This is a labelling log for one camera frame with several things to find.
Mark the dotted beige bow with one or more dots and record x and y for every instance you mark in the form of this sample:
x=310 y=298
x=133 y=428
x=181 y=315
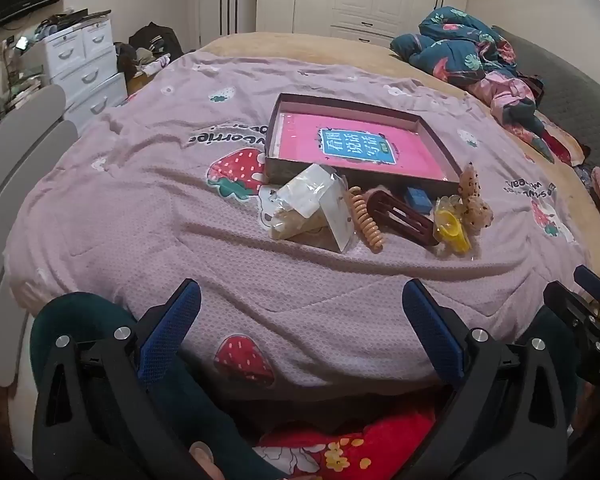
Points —
x=475 y=200

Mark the red floral cloth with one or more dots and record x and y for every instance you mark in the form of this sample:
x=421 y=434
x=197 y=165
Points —
x=340 y=450

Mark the pink strawberry print blanket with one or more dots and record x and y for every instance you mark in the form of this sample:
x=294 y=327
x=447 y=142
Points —
x=155 y=220

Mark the white door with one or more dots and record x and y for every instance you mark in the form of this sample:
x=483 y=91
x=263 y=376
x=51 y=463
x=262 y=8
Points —
x=212 y=5

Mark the maroon hair clip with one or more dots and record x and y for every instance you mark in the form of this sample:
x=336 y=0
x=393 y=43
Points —
x=405 y=217

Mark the white floral hair claw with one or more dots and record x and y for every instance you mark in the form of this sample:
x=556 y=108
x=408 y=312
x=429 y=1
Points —
x=300 y=200

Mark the small blue box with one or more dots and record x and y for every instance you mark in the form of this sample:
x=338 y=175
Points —
x=419 y=200

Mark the yellow hair clip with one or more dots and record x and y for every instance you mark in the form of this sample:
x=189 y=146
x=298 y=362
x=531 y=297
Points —
x=452 y=227

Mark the pink book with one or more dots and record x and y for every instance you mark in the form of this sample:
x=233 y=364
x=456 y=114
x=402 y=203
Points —
x=330 y=145

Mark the black bag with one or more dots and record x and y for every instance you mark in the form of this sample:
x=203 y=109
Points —
x=157 y=40

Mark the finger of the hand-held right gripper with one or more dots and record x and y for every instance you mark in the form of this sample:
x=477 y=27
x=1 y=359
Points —
x=570 y=305
x=592 y=280

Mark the pile of clothes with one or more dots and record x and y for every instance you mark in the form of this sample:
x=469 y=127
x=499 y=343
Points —
x=145 y=65

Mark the person's left leg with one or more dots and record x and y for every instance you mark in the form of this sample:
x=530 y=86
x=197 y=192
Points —
x=195 y=410

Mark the white drawer chest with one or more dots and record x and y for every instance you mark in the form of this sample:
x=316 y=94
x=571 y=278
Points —
x=87 y=75

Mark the dark grey shallow box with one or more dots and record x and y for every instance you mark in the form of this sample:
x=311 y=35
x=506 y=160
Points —
x=280 y=170

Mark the grey headboard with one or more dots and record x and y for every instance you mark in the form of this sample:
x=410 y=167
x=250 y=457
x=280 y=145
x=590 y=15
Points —
x=570 y=95

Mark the beige bed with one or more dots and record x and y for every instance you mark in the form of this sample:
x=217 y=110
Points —
x=330 y=55

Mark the pink floral cloth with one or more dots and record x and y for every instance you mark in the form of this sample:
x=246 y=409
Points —
x=510 y=100

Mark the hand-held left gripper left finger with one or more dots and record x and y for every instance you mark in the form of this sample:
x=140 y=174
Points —
x=172 y=320

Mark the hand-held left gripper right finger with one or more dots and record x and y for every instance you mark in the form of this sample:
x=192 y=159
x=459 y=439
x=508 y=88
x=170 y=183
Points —
x=430 y=325

